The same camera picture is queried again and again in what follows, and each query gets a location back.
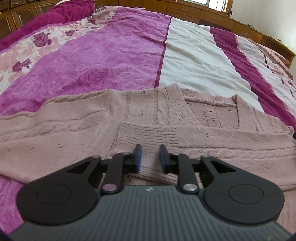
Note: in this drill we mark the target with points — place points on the pink lace-edged pillow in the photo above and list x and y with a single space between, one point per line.
279 62

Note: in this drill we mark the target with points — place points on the purple floral striped bedspread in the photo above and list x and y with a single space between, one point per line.
131 49

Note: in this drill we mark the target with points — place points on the dark wooden headboard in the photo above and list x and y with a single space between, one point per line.
16 13

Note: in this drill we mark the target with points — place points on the long low wooden cabinet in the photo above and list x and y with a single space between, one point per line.
202 15

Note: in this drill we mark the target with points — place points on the pink knitted cardigan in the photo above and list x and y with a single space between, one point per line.
67 129

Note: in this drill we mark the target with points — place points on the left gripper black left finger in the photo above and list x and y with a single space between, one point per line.
115 168

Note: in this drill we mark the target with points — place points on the window with wooden frame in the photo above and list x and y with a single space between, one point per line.
219 5

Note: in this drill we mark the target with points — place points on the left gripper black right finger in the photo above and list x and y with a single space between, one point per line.
182 166

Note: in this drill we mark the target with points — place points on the magenta pillow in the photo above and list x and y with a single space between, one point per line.
66 12

